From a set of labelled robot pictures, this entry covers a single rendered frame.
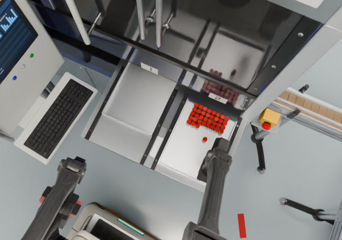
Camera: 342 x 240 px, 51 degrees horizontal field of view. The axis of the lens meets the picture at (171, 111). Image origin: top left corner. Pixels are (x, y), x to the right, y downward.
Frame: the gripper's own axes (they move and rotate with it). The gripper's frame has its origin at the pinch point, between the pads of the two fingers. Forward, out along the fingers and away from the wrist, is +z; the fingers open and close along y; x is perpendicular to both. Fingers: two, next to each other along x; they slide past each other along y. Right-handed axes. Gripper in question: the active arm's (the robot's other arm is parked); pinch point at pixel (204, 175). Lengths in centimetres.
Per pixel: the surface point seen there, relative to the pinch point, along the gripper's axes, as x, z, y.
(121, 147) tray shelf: 39.4, 19.9, 1.6
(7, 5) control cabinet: 87, -39, 14
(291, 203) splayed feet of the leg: -69, 95, 36
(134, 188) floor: 33, 109, 3
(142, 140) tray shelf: 31.6, 18.8, 8.6
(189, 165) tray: 6.7, 19.0, 6.9
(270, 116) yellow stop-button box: -17.0, -0.8, 37.0
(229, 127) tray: -3.7, 15.1, 31.4
